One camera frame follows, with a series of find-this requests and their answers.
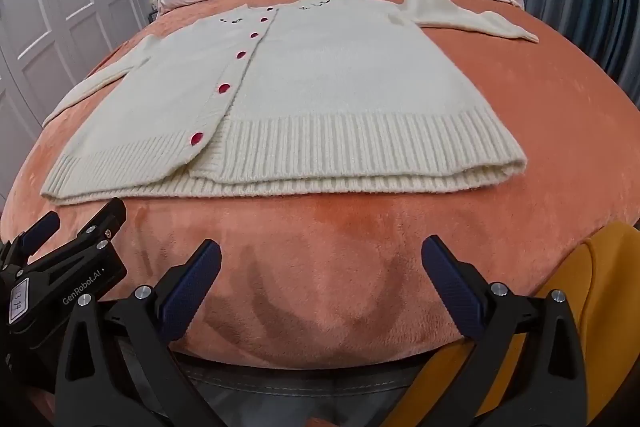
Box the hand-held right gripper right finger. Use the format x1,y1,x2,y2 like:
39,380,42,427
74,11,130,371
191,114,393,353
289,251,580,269
421,236,588,427

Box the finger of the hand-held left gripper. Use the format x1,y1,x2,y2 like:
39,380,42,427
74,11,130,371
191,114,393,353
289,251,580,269
0,212,62,273
64,198,128,253

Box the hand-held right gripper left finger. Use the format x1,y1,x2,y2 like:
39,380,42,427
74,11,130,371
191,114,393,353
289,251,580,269
54,239,223,427

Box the cream knit cardigan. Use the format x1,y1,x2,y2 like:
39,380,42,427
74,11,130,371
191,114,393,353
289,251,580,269
40,0,540,208

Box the orange plush blanket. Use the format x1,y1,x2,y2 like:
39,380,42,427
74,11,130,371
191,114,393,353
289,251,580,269
0,0,640,370

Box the person's yellow garment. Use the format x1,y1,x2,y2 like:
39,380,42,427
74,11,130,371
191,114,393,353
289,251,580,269
407,219,640,427

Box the white panelled wardrobe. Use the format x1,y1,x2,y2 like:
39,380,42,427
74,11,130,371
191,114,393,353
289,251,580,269
0,0,163,142

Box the grey bed frame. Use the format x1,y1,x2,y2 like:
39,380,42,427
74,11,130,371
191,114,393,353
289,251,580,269
172,346,426,427

